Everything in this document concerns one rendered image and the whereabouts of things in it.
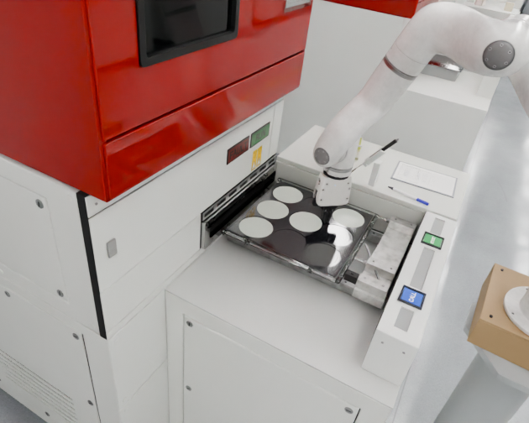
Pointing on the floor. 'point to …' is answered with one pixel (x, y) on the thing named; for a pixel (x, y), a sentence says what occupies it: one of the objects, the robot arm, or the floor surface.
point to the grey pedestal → (490, 389)
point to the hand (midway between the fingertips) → (326, 215)
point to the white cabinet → (248, 378)
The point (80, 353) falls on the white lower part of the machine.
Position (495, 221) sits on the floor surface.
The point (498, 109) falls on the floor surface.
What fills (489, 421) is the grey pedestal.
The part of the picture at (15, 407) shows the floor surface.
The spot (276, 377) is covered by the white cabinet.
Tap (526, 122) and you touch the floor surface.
